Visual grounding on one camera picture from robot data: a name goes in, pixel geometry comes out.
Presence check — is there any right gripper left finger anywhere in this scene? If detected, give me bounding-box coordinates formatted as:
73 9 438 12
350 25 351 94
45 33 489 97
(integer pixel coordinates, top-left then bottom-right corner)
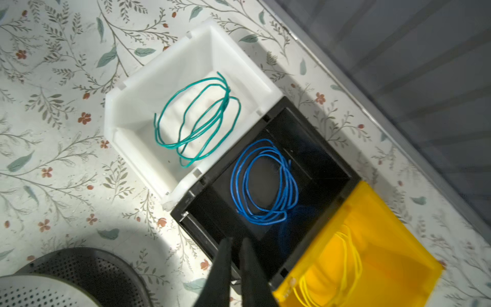
194 238 231 307

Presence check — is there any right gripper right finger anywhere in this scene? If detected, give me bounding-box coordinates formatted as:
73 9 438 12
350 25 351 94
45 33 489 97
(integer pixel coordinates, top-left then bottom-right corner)
240 238 277 307

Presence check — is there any blue cable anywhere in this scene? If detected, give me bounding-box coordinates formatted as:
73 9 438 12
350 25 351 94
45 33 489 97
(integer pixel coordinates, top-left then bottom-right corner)
229 138 300 226

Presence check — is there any grey perforated spool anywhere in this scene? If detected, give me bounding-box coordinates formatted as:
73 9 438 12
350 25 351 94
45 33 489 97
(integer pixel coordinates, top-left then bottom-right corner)
1 248 153 306

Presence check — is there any black plastic bin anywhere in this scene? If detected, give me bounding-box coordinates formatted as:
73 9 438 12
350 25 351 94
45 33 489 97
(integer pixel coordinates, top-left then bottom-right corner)
171 97 361 292

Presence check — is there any yellow plastic bin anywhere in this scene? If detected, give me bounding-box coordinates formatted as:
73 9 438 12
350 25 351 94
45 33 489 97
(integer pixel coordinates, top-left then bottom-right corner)
273 182 444 306

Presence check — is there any white plastic bin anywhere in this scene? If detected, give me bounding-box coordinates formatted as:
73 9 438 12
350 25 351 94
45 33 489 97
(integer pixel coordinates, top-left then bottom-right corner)
104 20 282 209

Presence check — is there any yellow cable coil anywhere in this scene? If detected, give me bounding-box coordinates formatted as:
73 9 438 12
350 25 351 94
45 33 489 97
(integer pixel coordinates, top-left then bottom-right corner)
293 224 364 307

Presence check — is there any green cable coil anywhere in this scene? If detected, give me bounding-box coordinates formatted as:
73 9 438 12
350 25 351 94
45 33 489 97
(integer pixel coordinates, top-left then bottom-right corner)
153 72 242 168

